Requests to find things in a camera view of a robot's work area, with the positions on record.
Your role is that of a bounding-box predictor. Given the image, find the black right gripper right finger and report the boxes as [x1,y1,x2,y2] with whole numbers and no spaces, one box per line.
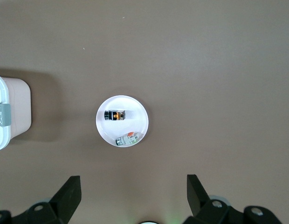
[186,174,283,224]

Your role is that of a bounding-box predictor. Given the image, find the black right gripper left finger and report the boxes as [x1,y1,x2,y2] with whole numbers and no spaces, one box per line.
[0,176,82,224]

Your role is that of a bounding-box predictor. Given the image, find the black switch with orange button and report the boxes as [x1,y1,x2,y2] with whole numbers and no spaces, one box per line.
[104,109,126,121]

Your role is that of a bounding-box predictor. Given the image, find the white lidded storage box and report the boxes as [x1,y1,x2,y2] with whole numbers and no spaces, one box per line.
[0,73,32,152]

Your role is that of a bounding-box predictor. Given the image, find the pink round plate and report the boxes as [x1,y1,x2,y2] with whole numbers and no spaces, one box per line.
[96,95,150,147]

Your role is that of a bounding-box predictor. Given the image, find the white switch with red part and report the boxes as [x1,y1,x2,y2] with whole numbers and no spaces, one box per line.
[115,132,138,147]

